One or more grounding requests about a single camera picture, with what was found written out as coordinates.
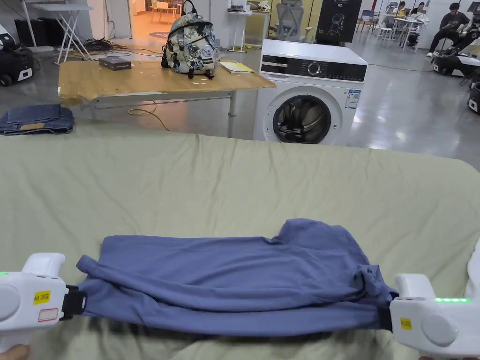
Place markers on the white cloth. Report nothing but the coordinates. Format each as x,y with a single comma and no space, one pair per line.
474,270

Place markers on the folded blue jeans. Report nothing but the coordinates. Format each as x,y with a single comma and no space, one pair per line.
37,119

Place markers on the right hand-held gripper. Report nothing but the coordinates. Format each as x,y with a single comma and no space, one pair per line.
423,318

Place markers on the black poster board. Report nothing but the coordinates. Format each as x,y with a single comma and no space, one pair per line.
338,20

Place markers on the white washing machine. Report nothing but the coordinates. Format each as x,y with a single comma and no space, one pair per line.
315,86

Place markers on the group of people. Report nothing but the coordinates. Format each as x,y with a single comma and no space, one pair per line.
408,9

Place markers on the bed with pale green sheet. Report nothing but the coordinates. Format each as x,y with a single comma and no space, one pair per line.
187,187

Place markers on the blue shirt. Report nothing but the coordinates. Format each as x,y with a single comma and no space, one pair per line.
232,277

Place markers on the person's right hand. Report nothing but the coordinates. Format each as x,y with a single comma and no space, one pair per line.
450,358

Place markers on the black and white robot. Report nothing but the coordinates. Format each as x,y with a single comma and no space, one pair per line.
474,99
13,60
455,56

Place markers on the person's left hand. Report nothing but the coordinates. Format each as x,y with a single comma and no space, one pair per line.
13,353

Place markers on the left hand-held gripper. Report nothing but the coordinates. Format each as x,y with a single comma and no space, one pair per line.
22,296

